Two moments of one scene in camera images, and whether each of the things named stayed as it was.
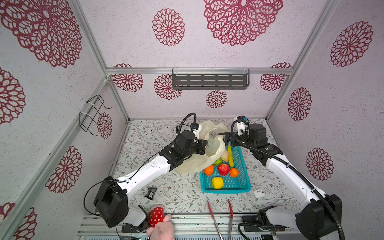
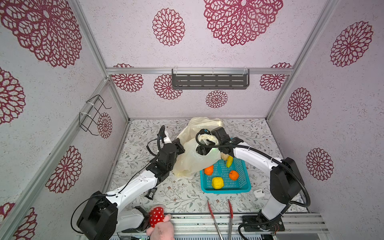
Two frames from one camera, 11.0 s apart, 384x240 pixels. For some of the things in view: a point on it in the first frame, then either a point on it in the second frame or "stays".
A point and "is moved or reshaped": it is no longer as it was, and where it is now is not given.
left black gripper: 201,144 -> 176,143
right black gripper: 234,136 -> 200,148
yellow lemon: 217,183 stays
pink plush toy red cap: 161,227 stays
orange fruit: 209,170 stays
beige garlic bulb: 225,155 stays
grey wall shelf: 210,78 stays
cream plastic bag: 198,163 is moved or reshaped
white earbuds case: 259,193 stays
